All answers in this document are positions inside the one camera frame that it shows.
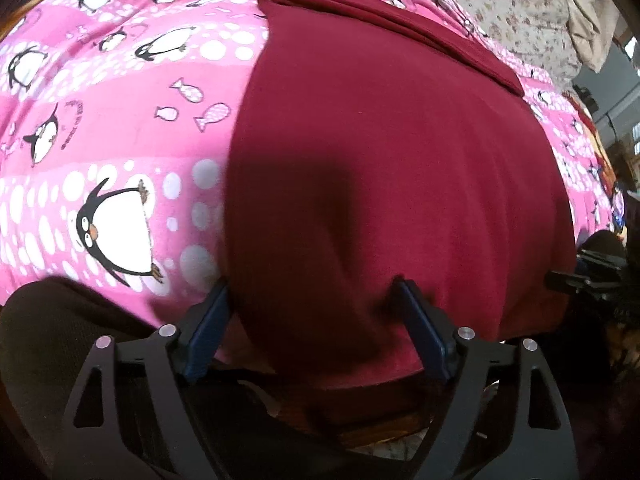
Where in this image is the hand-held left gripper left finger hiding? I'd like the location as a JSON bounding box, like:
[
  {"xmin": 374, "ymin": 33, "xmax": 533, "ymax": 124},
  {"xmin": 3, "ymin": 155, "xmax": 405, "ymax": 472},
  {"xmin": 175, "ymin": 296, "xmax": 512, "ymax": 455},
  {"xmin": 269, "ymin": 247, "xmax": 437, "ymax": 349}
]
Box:
[{"xmin": 50, "ymin": 282, "xmax": 232, "ymax": 480}]

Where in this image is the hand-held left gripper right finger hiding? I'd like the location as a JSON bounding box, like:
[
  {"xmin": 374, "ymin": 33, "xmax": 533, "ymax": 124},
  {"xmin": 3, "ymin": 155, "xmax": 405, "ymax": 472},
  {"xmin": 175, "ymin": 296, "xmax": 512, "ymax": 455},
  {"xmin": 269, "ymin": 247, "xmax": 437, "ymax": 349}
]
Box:
[{"xmin": 395, "ymin": 277, "xmax": 583, "ymax": 480}]

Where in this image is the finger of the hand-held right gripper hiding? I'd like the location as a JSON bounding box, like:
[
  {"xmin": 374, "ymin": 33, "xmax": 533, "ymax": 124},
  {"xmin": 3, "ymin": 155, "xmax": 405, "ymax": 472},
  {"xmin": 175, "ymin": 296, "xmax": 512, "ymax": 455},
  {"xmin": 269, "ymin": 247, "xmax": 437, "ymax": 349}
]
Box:
[{"xmin": 545, "ymin": 254, "xmax": 626, "ymax": 293}]

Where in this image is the maroon garment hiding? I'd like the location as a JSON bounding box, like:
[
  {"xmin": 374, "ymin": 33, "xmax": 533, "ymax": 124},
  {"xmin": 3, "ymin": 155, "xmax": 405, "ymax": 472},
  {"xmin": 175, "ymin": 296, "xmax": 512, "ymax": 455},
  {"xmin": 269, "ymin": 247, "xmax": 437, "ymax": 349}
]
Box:
[{"xmin": 222, "ymin": 0, "xmax": 578, "ymax": 392}]

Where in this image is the orange printed cloth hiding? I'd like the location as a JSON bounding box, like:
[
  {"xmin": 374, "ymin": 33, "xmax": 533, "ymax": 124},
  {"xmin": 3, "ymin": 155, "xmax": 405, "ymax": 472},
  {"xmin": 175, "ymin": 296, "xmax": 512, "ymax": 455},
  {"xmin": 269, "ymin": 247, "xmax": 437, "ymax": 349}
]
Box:
[{"xmin": 565, "ymin": 92, "xmax": 632, "ymax": 233}]

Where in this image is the pink penguin print blanket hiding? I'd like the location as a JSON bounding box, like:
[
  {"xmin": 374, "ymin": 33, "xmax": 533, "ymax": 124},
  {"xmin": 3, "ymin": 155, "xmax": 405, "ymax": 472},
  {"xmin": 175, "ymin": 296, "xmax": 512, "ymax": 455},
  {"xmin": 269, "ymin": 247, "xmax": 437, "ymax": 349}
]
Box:
[{"xmin": 0, "ymin": 0, "xmax": 626, "ymax": 376}]

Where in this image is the beige cloth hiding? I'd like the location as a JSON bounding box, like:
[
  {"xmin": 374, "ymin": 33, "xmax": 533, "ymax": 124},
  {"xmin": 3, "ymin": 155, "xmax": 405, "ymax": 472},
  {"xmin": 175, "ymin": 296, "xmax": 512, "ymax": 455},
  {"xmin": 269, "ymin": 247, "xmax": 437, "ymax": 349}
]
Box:
[{"xmin": 545, "ymin": 0, "xmax": 627, "ymax": 74}]

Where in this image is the floral bedsheet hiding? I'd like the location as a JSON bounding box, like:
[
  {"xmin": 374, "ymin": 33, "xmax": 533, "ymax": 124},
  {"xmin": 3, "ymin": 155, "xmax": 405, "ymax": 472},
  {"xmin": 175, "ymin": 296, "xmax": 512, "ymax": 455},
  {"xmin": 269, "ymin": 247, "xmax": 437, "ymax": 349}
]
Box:
[{"xmin": 390, "ymin": 0, "xmax": 587, "ymax": 92}]

